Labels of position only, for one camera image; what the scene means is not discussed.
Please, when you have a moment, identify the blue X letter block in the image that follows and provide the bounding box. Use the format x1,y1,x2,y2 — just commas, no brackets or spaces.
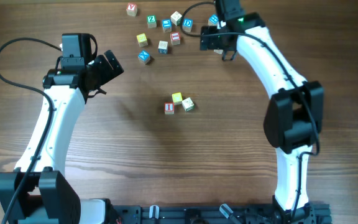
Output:
138,50,150,65

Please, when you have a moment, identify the green J letter block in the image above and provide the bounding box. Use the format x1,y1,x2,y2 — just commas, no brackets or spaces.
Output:
181,98,195,111

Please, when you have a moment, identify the yellow O letter block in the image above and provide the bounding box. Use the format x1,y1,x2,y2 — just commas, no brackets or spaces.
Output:
172,92,183,105

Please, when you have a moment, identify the red I letter block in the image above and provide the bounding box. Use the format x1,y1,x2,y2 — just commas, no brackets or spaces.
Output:
164,103,175,114

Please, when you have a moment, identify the green N letter block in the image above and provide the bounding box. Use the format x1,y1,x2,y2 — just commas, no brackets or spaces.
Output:
214,49,223,54

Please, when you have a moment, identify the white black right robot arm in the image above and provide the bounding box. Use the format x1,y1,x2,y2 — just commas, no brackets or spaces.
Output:
201,1,324,212

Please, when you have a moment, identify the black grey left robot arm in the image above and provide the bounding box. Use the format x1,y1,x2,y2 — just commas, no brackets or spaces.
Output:
0,33,123,223

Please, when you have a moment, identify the blue symbol block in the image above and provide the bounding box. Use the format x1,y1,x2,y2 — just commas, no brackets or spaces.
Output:
208,14,219,26

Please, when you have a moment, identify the blue D letter block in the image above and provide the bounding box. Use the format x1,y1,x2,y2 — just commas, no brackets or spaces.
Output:
182,18,193,33

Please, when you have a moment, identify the plain top green-sided block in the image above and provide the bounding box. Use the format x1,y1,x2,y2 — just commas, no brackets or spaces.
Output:
170,11,183,26

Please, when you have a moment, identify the red E letter block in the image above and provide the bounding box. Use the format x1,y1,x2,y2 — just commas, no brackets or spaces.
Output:
170,32,181,45

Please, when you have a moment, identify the blue L letter block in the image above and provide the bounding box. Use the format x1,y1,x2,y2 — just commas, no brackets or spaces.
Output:
162,19,172,33

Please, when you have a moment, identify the yellow top block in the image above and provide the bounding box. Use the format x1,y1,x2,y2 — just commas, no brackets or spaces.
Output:
136,33,148,47

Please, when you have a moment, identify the blue 2 number block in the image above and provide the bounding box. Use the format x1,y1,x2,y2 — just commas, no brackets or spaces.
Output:
158,40,168,54

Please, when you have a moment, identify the red Y letter block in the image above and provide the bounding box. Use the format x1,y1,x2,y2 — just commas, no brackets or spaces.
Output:
126,2,138,17

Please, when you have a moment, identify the green Z letter block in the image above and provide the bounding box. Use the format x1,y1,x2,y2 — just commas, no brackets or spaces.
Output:
147,15,157,28

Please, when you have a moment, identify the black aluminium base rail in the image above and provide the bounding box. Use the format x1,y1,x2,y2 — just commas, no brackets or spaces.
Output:
107,204,333,224

